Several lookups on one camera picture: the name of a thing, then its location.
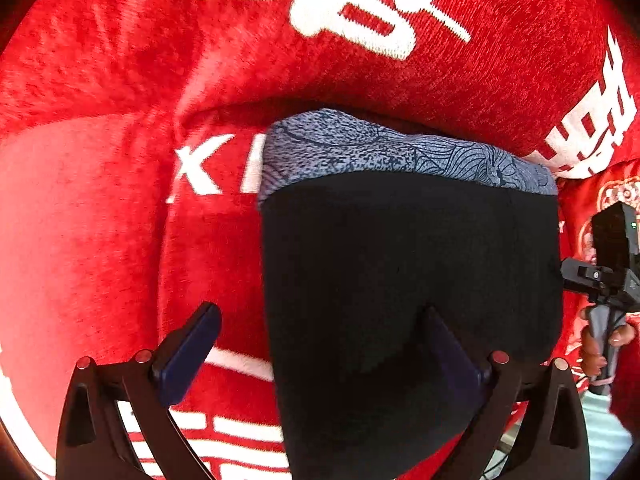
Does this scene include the black pants with blue waistband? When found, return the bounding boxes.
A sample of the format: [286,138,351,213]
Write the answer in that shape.
[257,108,563,480]

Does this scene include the red blanket with white print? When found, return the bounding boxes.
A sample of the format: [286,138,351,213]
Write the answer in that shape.
[0,0,640,480]

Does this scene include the person's right hand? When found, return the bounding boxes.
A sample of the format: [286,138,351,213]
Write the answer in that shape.
[579,308,637,380]

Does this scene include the light blue clothing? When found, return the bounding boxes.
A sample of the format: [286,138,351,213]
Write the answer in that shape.
[581,389,637,480]

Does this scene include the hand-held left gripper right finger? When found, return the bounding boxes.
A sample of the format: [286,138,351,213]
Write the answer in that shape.
[425,305,592,480]

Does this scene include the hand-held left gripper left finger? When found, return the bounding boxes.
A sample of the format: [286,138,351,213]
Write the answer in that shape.
[55,301,223,480]

